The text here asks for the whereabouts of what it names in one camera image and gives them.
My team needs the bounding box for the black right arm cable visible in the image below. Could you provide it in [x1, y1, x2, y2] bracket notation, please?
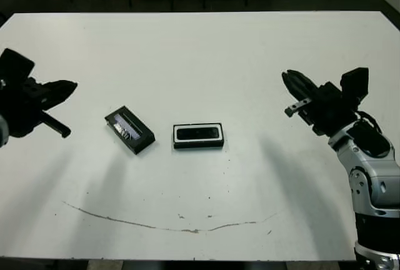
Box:
[356, 110, 384, 134]

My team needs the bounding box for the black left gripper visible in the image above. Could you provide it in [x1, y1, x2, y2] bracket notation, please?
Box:
[0, 76, 79, 139]

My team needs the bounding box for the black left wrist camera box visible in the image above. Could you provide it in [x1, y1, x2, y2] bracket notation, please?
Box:
[0, 47, 36, 81]

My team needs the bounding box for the black box base white insert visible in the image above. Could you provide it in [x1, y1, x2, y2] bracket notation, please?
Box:
[172, 121, 227, 151]

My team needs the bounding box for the black printed box lid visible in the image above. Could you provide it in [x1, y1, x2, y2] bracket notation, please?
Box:
[104, 104, 156, 156]

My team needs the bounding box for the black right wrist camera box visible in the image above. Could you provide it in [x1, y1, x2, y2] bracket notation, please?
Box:
[339, 67, 370, 104]

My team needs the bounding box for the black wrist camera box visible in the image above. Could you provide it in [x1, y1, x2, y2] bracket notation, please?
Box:
[339, 67, 370, 104]
[0, 47, 36, 81]

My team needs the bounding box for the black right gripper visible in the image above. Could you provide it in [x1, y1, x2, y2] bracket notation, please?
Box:
[281, 69, 360, 137]

